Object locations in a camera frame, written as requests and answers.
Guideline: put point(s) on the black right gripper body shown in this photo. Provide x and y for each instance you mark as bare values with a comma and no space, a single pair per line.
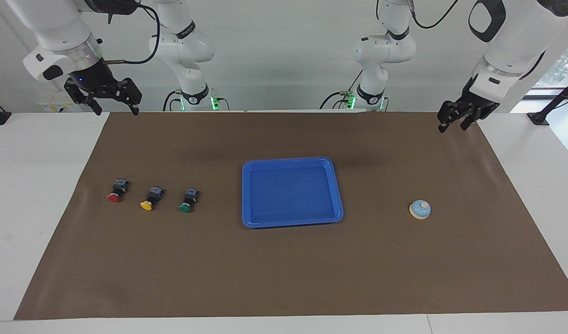
96,81

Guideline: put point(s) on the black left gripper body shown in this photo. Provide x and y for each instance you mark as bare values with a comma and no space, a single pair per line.
469,106

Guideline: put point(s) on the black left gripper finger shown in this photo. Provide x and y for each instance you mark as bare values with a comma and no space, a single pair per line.
467,122
443,123

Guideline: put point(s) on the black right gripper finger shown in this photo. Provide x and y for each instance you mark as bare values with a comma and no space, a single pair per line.
95,105
133,107

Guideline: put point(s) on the red push button switch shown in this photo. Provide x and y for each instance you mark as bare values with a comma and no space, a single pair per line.
114,197

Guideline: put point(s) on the yellow push button switch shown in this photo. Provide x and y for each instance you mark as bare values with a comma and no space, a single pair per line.
147,205

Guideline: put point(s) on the green push button switch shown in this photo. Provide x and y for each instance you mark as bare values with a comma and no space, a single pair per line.
185,208

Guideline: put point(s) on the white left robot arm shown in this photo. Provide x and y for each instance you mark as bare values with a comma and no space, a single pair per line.
381,51

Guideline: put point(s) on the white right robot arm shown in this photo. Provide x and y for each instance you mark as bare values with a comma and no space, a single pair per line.
56,28

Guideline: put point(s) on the light blue desk bell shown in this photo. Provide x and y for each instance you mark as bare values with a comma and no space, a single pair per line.
420,208

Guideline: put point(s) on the blue plastic tray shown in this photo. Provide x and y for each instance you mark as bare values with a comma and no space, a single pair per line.
288,204

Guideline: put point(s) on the black angled stand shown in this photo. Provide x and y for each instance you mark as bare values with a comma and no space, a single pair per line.
539,118

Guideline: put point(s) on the window with green foliage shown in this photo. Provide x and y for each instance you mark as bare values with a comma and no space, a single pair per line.
567,60

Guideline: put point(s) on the brown table mat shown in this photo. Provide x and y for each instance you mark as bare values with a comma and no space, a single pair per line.
284,269

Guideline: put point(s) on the white wall socket box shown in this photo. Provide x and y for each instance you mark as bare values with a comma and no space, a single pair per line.
52,107

